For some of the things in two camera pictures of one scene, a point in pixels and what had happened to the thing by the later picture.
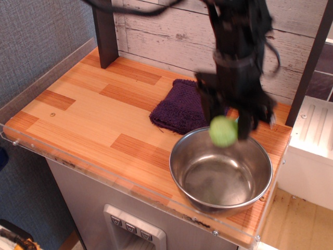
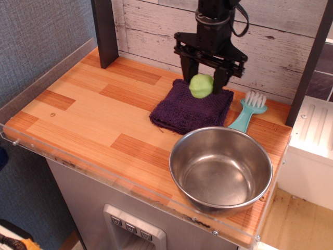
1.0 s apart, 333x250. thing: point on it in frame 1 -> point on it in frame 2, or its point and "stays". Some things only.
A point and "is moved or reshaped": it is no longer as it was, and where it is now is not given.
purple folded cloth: (181, 110) stays
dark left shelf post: (107, 42) stays
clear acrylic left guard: (14, 106) stays
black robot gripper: (235, 90) -> (213, 44)
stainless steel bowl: (220, 181) stays
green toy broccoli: (223, 131) is moved or reshaped
